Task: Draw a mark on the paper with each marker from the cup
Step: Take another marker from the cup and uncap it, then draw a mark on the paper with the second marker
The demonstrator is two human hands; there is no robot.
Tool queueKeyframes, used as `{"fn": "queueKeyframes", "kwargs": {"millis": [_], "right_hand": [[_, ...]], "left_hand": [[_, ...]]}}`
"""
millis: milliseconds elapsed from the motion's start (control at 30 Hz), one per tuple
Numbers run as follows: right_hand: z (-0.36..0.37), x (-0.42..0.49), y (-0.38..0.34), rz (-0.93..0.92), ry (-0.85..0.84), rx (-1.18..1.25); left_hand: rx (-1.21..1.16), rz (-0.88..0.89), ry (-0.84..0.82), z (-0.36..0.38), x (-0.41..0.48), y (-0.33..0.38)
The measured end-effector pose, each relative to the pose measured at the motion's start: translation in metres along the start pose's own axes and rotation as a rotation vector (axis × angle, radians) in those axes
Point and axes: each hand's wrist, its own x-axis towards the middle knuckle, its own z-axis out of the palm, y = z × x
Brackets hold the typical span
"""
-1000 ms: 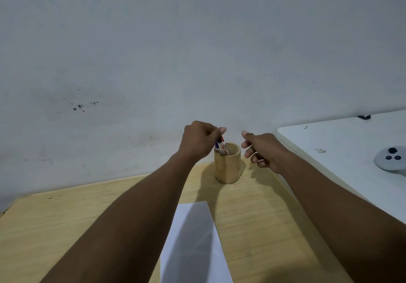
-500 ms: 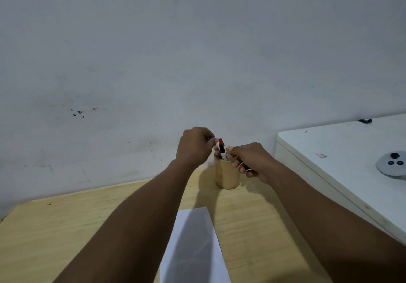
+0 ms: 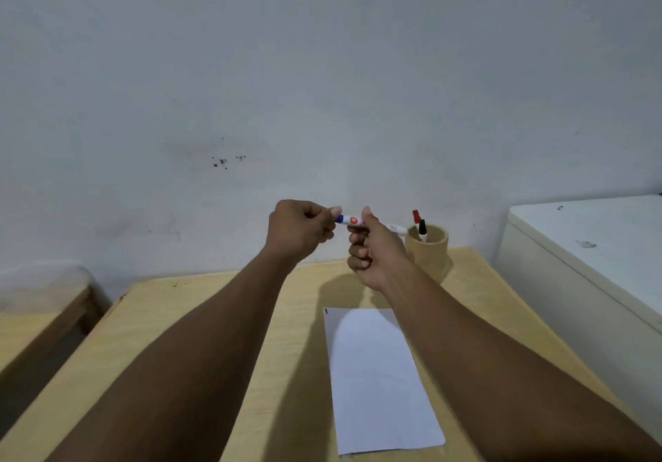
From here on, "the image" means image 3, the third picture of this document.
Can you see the person's right hand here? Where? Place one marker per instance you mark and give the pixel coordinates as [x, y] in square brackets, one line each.
[377, 254]

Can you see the blue marker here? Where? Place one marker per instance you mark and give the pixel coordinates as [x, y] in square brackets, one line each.
[354, 221]

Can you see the person's left forearm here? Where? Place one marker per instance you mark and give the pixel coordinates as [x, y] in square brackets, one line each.
[181, 368]

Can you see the wooden side table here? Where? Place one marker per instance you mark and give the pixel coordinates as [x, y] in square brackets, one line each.
[36, 332]

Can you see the person's left hand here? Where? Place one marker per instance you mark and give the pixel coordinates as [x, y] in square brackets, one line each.
[295, 229]

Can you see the white paper sheet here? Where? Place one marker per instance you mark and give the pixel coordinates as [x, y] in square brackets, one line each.
[377, 384]

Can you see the person's right forearm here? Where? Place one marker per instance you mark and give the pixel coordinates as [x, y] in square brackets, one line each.
[496, 379]

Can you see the red marker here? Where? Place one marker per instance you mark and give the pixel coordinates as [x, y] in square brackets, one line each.
[416, 217]

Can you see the white cabinet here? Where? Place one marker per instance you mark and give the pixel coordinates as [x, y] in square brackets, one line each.
[595, 249]

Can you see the wooden pen holder cup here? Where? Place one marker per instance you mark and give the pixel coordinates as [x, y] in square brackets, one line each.
[428, 257]

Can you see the black marker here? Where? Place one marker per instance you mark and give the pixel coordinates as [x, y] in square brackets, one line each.
[422, 229]

